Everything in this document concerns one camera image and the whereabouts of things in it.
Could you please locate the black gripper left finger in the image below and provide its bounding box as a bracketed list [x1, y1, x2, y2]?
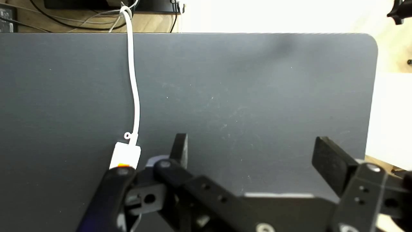
[154, 134, 241, 215]

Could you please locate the white power cable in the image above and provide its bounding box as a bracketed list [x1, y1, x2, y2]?
[118, 4, 141, 147]

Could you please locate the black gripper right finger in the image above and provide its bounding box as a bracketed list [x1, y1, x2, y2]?
[311, 136, 386, 214]

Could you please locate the white plug adapter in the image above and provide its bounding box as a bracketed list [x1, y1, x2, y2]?
[109, 142, 141, 169]

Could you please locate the black object top right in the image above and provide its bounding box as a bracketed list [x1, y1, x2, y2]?
[387, 0, 412, 24]

